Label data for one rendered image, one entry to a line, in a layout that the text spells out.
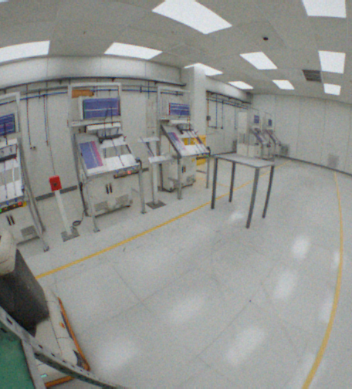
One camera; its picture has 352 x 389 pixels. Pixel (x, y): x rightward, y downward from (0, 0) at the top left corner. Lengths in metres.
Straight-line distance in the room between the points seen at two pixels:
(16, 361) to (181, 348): 1.05
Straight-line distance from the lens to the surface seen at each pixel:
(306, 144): 8.54
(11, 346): 0.37
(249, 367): 1.29
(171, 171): 3.05
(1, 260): 0.94
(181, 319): 1.35
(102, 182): 2.44
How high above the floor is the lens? 1.21
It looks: 23 degrees down
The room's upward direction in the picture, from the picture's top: 1 degrees counter-clockwise
